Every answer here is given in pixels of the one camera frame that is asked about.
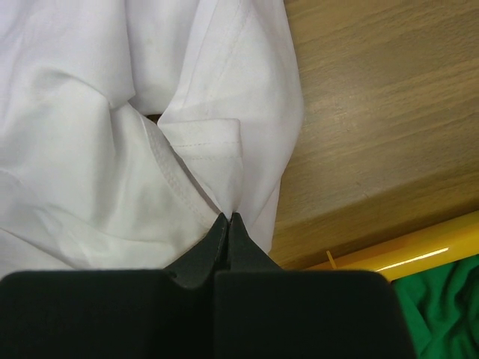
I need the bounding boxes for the yellow plastic basket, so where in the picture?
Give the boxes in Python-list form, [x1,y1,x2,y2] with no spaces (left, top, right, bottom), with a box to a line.
[310,211,478,281]

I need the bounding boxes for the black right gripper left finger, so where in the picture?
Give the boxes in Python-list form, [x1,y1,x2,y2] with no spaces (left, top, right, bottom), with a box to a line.
[164,214,228,290]

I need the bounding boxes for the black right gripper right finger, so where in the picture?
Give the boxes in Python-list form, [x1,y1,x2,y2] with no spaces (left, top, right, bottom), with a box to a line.
[228,212,281,272]

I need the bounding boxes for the green t shirt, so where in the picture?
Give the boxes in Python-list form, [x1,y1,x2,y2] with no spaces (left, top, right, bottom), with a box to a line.
[393,255,478,358]

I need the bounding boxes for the white t shirt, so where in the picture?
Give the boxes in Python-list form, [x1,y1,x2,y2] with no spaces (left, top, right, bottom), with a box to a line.
[1,1,304,275]

